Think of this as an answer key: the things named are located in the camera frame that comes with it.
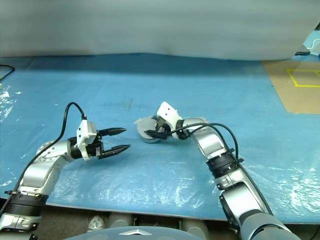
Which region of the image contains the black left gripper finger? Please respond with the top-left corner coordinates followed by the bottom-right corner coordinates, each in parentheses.
top-left (100, 127), bottom-right (128, 137)
top-left (102, 143), bottom-right (132, 159)

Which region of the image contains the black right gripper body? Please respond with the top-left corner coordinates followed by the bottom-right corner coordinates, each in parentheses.
top-left (154, 117), bottom-right (172, 138)

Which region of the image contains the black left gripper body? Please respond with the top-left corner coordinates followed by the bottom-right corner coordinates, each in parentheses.
top-left (85, 130), bottom-right (106, 160)

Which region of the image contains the blue plastic-covered table mat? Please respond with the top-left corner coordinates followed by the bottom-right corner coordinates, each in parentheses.
top-left (0, 52), bottom-right (320, 224)

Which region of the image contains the white foam backdrop sheet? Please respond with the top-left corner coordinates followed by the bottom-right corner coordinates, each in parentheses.
top-left (0, 0), bottom-right (320, 62)

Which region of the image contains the brown cardboard sheet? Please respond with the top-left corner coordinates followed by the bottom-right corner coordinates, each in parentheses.
top-left (261, 59), bottom-right (320, 115)

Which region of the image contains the light blue board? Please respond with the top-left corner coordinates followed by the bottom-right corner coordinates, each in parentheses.
top-left (301, 22), bottom-right (320, 55)

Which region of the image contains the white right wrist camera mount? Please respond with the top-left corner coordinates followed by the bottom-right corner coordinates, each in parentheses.
top-left (156, 101), bottom-right (183, 140)

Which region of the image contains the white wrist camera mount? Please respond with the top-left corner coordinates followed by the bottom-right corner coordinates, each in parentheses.
top-left (75, 119), bottom-right (98, 161)
top-left (156, 101), bottom-right (183, 140)

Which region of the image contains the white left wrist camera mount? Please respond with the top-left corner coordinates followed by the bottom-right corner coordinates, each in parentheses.
top-left (75, 119), bottom-right (98, 161)

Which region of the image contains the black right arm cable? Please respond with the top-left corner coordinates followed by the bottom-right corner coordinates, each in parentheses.
top-left (156, 122), bottom-right (275, 216)

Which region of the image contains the thin black cable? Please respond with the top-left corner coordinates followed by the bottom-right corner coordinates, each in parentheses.
top-left (0, 64), bottom-right (15, 81)

